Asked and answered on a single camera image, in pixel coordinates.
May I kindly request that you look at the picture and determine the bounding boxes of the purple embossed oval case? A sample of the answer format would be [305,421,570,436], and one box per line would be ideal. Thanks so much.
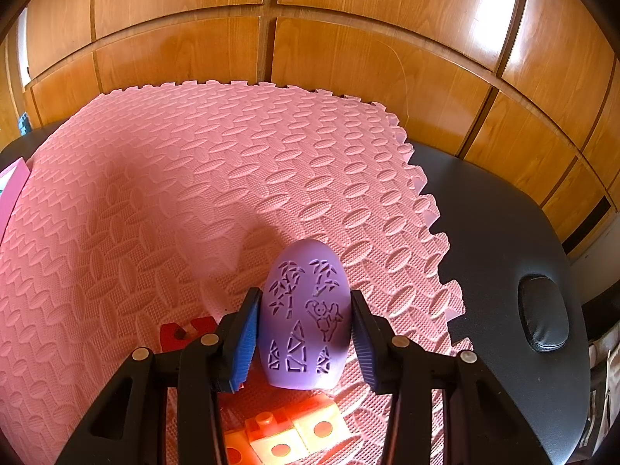
[257,239,352,391]

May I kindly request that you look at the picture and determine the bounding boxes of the red block toy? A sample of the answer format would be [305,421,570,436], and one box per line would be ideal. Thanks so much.
[160,316,217,353]

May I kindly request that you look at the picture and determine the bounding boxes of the orange linked cubes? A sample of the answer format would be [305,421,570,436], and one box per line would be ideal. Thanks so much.
[224,394,352,464]

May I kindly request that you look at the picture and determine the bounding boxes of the pink foam puzzle mat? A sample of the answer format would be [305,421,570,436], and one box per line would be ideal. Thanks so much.
[1,82,465,464]

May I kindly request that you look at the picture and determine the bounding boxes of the black table face cushion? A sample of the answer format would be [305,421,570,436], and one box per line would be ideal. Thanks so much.
[518,275,570,353]

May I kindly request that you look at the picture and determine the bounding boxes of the pink white cardboard box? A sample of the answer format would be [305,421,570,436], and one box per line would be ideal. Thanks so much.
[0,157,31,239]

